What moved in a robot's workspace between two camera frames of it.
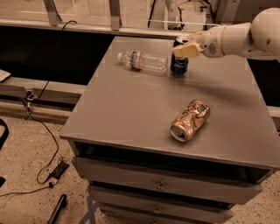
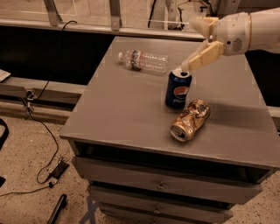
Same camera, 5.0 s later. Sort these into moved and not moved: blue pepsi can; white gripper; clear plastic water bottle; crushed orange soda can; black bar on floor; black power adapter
Moved: white gripper; blue pepsi can
Not moved: crushed orange soda can; black bar on floor; black power adapter; clear plastic water bottle
